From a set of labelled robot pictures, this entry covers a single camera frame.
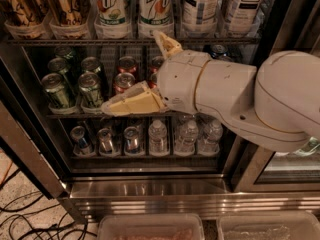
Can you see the water bottle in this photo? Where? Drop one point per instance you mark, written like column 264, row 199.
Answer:
column 185, row 138
column 158, row 138
column 208, row 143

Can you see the middle left green can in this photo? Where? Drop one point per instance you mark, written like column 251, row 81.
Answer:
column 61, row 66

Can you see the orange can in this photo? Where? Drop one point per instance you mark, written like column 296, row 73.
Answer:
column 152, row 82
column 128, row 65
column 123, row 81
column 155, row 64

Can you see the stainless steel fridge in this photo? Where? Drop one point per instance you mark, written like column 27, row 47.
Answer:
column 239, row 179

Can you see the rear green can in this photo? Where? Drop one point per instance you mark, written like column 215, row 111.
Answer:
column 68, row 53

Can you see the front right green can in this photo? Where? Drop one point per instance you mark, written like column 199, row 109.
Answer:
column 93, row 89

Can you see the rear Pepsi can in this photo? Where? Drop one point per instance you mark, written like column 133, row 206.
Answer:
column 220, row 52

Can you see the front left orange can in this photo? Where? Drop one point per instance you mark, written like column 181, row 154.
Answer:
column 123, row 81

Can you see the open fridge door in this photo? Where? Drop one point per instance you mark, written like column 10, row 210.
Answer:
column 19, row 146

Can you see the left Red Bull can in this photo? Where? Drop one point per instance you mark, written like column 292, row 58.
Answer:
column 79, row 136

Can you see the red bull can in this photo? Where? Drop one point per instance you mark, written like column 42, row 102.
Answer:
column 132, row 142
column 105, row 140
column 79, row 136

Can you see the middle right green can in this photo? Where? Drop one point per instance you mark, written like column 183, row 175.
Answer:
column 93, row 64

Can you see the left Teas Tea bottle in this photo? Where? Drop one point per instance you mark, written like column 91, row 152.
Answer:
column 199, row 12

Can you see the clear plastic bin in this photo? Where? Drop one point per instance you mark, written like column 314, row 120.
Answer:
column 151, row 227
column 276, row 225

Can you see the left water bottle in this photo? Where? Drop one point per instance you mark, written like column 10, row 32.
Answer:
column 158, row 138

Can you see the left clear plastic bin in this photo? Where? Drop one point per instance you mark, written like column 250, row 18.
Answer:
column 151, row 227

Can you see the right clear plastic bin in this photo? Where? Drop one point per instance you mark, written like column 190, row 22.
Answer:
column 276, row 225

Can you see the far left LaCroix can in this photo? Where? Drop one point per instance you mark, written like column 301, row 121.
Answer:
column 24, row 13

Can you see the green can behind glass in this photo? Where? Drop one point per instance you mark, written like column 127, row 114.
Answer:
column 310, row 148

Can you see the front left green can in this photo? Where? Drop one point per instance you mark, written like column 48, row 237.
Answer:
column 58, row 91

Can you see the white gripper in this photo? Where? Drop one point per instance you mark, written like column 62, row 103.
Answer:
column 180, row 79

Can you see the right water bottle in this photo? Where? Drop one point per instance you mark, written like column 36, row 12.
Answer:
column 208, row 143

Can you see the teas tea bottle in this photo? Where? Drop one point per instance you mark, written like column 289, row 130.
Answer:
column 239, row 15
column 199, row 12

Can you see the middle water bottle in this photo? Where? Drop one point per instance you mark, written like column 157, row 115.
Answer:
column 185, row 138

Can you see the rear right orange can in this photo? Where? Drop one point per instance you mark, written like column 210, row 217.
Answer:
column 155, row 64

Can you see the middle Red Bull can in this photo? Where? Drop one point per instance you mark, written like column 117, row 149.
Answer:
column 105, row 140

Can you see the rear left orange can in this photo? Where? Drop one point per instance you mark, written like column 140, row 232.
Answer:
column 128, row 65

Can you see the right Teas Tea bottle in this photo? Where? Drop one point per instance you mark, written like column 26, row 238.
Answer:
column 239, row 15

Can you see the right Red Bull can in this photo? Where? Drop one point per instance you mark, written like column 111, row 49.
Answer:
column 132, row 142

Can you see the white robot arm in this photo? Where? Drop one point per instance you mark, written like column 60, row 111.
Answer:
column 275, row 106

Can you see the front right orange can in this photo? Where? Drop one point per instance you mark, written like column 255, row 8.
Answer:
column 152, row 82

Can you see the lacroix can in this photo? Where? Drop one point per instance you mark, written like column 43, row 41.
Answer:
column 24, row 13
column 69, row 13

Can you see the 7up can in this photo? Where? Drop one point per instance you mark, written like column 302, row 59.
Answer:
column 155, row 12
column 112, row 12

